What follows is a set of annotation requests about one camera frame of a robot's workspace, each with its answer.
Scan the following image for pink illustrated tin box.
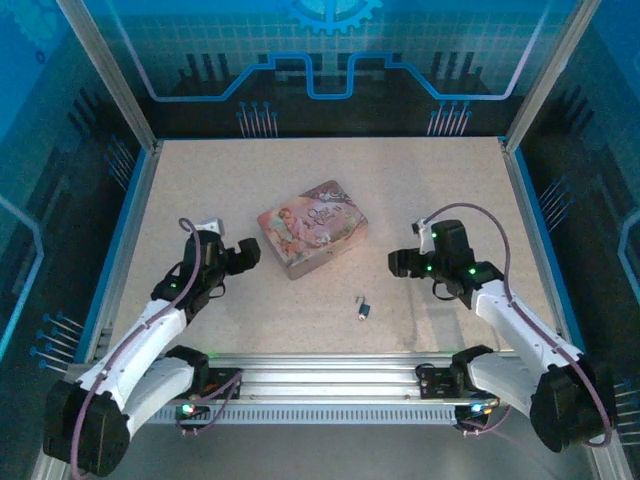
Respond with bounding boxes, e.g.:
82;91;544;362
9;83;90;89
256;179;371;282

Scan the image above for blue table edge strip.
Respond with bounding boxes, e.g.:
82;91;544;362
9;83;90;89
514;147;590;364
74;148;151;364

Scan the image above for aluminium side rail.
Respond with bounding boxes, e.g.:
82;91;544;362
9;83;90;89
498;135;576;351
97;139;164;351

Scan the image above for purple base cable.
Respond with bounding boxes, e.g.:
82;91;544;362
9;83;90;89
173;375;243;437
455;398;512;437

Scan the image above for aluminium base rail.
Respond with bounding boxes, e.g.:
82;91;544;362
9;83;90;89
99;352;506;402

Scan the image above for slotted grey cable duct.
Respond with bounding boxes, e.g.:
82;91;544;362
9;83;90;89
149;403;466;426

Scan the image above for aluminium frame post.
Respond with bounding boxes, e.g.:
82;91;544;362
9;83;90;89
501;0;587;151
55;0;162;152

